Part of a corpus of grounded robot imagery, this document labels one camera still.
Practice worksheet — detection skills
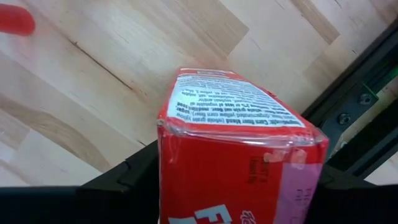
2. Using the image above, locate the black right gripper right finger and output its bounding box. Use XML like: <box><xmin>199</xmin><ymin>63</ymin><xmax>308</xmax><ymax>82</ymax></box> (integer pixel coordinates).
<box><xmin>307</xmin><ymin>164</ymin><xmax>398</xmax><ymax>224</ymax></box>

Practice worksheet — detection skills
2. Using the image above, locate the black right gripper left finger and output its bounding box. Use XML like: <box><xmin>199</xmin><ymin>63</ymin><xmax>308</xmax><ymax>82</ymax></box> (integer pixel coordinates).
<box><xmin>0</xmin><ymin>139</ymin><xmax>160</xmax><ymax>224</ymax></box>

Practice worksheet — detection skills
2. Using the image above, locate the red mini cereal box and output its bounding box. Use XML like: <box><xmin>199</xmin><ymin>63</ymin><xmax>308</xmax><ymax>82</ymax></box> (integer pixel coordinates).
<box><xmin>157</xmin><ymin>67</ymin><xmax>330</xmax><ymax>224</ymax></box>

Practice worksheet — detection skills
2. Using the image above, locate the red-lidded smoked paprika tin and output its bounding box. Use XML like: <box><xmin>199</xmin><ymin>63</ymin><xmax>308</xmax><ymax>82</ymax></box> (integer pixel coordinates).
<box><xmin>0</xmin><ymin>3</ymin><xmax>36</xmax><ymax>37</ymax></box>

